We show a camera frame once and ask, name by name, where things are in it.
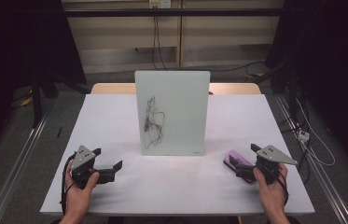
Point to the white wall socket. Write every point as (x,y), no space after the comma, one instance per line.
(160,3)

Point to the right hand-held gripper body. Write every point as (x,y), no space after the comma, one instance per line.
(269,155)

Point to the black horizontal bar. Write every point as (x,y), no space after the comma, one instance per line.
(115,12)

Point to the metal floor rail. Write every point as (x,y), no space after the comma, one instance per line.
(324,183)
(16,174)

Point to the black pen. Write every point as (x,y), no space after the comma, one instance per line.
(59,132)

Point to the person's left hand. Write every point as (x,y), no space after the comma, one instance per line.
(76,199)

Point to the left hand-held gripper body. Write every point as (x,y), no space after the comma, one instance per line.
(83,158)

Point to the white power strip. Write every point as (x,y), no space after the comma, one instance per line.
(303,135)

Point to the purple board eraser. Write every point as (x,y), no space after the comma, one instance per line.
(229,165)

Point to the person's right hand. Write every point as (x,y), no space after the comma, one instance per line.
(274,194)

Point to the white whiteboard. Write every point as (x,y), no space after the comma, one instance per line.
(178,109)

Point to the black metal stand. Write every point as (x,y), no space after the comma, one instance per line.
(36,99)

